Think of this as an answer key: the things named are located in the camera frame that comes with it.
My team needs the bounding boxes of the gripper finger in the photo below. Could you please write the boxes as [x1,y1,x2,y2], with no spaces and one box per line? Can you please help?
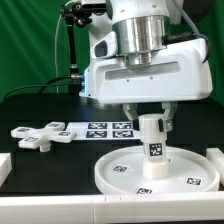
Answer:
[159,101,177,132]
[123,103,139,131]

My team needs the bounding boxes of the white cross-shaped table base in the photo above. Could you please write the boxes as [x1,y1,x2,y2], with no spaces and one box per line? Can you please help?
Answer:
[11,122,77,152]

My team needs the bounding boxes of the white marker tag sheet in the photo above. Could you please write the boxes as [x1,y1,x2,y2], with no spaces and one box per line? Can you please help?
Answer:
[66,122,140,140]

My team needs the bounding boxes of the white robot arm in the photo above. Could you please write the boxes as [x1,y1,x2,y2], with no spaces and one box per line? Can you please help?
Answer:
[80,0,212,132]

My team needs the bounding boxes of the white front fence rail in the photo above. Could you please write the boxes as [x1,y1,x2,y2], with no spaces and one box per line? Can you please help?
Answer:
[0,191,224,224]

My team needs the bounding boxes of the black cable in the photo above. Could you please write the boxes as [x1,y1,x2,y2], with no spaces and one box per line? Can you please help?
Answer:
[1,75,83,101]

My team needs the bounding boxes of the white round table top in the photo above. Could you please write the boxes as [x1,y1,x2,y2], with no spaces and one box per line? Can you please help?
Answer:
[94,146,220,194]

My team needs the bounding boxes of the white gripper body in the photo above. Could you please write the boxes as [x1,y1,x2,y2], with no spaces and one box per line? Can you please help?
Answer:
[89,38,212,104]

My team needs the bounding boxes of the white right fence block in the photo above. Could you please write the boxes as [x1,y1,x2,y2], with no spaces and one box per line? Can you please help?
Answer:
[206,148,224,187]

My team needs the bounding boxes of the white fence block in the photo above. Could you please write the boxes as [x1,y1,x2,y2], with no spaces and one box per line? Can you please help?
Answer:
[0,153,12,187]
[206,148,224,187]

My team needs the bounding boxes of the white left fence block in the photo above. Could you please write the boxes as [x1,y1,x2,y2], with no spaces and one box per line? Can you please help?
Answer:
[0,153,12,187]

